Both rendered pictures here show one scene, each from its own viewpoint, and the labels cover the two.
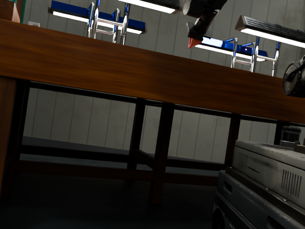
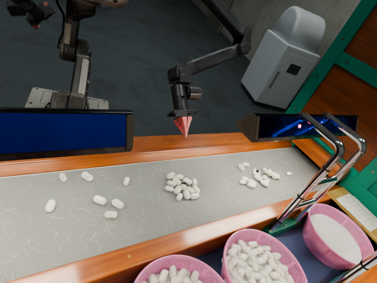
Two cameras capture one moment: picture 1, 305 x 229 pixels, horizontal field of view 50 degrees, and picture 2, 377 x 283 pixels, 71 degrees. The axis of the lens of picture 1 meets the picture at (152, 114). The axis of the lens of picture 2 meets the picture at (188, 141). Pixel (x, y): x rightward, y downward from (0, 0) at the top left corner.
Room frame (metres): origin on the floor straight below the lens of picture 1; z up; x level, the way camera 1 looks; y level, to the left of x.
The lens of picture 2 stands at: (2.16, -0.46, 1.38)
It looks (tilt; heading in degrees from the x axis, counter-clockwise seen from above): 34 degrees down; 155
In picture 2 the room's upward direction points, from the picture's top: 25 degrees clockwise
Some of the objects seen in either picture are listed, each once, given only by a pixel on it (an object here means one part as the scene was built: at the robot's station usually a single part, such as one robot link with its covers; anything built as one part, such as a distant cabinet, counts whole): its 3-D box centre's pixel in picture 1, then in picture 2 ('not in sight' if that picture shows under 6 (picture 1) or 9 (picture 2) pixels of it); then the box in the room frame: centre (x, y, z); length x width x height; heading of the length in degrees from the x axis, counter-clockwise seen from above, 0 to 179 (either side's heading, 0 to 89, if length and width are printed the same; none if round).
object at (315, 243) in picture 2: not in sight; (332, 238); (1.73, 0.49, 0.72); 0.27 x 0.27 x 0.10
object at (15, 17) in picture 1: (8, 18); (319, 154); (1.32, 0.63, 0.83); 0.30 x 0.06 x 0.07; 19
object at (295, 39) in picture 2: not in sight; (283, 59); (-1.20, 1.94, 0.66); 0.67 x 0.60 x 1.31; 3
